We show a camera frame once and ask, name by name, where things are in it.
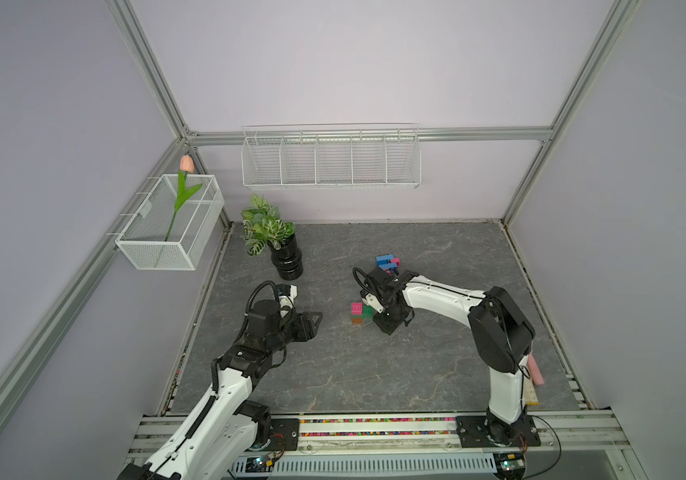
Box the blue long lego brick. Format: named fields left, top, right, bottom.
left=376, top=254, right=399, bottom=272

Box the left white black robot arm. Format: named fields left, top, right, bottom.
left=119, top=296, right=323, bottom=479

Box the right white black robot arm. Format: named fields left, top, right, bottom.
left=352, top=267, right=535, bottom=444

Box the green potted plant black pot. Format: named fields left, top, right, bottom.
left=241, top=194, right=304, bottom=280

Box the white mesh side basket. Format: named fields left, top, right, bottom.
left=109, top=173, right=225, bottom=271

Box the pink artificial tulip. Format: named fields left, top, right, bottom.
left=164, top=155, right=202, bottom=241

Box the purple pink brush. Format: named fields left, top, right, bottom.
left=527, top=354, right=545, bottom=386

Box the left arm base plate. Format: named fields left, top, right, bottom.
left=249, top=417, right=300, bottom=452

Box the white wire wall basket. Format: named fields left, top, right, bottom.
left=241, top=123, right=422, bottom=190

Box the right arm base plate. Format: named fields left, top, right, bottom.
left=456, top=412, right=541, bottom=450

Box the aluminium front rail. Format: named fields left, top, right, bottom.
left=123, top=410, right=648, bottom=479

